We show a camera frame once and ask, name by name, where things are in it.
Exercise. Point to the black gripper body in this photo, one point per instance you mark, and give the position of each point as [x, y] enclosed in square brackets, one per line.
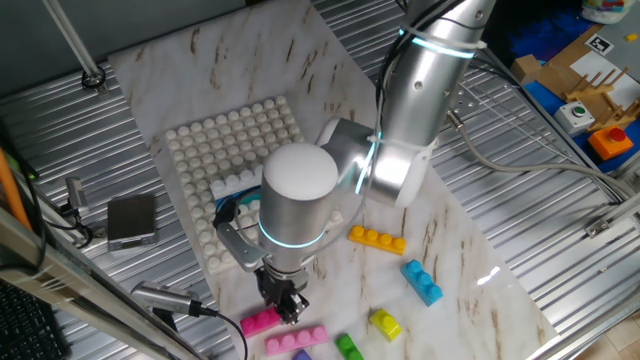
[280, 285]

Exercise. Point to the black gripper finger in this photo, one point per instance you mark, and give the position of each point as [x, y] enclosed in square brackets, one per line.
[281, 309]
[299, 307]

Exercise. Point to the magenta three-stud block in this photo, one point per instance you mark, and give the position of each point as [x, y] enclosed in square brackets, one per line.
[257, 322]

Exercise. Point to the blue four-stud block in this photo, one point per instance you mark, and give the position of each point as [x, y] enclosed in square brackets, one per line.
[221, 205]

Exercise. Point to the white four-stud block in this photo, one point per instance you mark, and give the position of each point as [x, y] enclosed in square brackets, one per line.
[232, 184]

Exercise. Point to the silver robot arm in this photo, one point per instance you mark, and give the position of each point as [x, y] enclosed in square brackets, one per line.
[425, 90]

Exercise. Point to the light pink four-stud block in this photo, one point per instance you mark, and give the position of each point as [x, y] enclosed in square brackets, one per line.
[295, 342]

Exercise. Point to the purple two-stud block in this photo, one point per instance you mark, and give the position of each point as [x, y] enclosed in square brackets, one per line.
[302, 356]

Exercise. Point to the green two-stud block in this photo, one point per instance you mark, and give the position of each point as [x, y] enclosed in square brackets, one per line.
[348, 348]

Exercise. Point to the yellow two-stud block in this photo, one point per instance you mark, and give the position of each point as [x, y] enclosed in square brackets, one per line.
[386, 326]

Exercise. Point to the orange-yellow four-stud block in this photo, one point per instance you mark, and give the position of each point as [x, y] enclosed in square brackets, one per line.
[377, 240]

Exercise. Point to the light blue three-stud block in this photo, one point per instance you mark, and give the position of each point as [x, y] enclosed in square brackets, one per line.
[422, 285]

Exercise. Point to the white studded baseplate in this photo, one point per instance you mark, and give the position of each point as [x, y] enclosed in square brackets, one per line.
[225, 135]

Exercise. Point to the white marble board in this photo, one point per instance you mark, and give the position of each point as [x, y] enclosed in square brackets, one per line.
[450, 250]

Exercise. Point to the silver digital scale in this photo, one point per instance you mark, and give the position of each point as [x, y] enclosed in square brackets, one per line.
[131, 220]

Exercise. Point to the black keyboard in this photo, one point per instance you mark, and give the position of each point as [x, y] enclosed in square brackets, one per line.
[25, 330]

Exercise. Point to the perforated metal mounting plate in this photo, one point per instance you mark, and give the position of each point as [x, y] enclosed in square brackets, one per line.
[465, 100]

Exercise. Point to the metal stand pole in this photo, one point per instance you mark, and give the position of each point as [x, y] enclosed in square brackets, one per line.
[75, 42]

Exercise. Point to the small cardboard box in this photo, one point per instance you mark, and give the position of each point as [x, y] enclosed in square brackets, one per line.
[525, 70]

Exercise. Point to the white green-button box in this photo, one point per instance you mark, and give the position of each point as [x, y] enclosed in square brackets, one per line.
[572, 120]

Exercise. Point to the brown cardboard sheet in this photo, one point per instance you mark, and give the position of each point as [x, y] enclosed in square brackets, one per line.
[555, 75]

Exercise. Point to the orange emergency stop box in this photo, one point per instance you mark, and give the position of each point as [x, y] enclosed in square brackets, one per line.
[607, 145]

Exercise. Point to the wooden peg rack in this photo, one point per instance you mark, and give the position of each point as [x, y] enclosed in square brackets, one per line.
[582, 92]

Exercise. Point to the white paper sheet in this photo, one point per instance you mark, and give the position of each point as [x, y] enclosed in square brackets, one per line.
[590, 65]

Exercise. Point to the black-white fiducial tag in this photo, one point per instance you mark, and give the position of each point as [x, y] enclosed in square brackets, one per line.
[599, 44]

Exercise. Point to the grey board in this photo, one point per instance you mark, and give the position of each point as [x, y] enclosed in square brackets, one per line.
[622, 60]

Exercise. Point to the clear container of bricks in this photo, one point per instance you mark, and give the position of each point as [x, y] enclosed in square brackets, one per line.
[605, 10]

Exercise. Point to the small yellow brick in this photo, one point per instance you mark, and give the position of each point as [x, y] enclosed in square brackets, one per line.
[631, 37]

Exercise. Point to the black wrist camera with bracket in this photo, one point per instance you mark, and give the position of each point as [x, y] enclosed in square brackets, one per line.
[240, 250]

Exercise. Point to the large silver camera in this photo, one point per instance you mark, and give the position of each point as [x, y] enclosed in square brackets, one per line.
[165, 297]

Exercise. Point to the black camera clamp mount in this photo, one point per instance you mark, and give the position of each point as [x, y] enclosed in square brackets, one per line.
[82, 232]

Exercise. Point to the small silver camera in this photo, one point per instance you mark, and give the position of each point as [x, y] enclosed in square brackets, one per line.
[76, 195]

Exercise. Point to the aluminium frame bar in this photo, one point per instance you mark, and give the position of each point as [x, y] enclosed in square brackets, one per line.
[50, 270]

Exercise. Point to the aluminium corner bracket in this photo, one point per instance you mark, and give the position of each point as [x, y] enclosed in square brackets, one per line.
[598, 227]

